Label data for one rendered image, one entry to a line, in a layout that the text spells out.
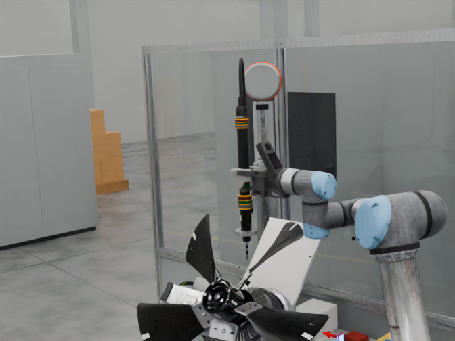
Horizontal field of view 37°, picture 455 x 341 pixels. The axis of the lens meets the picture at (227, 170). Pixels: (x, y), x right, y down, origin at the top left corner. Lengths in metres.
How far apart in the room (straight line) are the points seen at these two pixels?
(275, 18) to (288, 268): 5.95
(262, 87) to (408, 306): 1.40
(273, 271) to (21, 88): 5.42
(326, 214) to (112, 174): 8.60
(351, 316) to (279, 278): 0.50
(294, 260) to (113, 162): 8.06
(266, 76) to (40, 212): 5.35
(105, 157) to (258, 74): 7.67
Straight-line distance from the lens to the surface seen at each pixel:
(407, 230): 1.60
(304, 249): 2.52
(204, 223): 2.46
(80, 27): 12.40
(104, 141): 10.30
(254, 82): 2.78
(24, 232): 7.80
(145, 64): 3.50
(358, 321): 2.91
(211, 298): 2.28
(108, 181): 10.43
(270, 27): 8.26
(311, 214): 1.95
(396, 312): 1.63
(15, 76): 7.59
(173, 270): 3.59
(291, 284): 2.48
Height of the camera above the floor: 2.01
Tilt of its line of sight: 10 degrees down
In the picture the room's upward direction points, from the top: 3 degrees counter-clockwise
